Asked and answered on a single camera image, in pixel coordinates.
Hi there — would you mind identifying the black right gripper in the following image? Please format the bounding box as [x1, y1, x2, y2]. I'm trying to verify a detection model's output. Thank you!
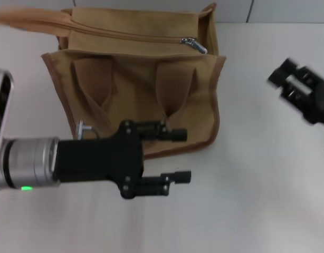
[266, 57, 324, 125]

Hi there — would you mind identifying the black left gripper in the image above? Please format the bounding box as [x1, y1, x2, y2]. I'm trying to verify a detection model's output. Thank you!
[54, 119, 192, 200]

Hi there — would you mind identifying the khaki canvas food bag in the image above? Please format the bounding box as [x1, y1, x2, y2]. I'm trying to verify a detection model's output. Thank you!
[0, 2, 227, 160]

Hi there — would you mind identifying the left gripper cable with connector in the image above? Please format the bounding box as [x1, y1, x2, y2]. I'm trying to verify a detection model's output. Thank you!
[77, 120, 100, 140]

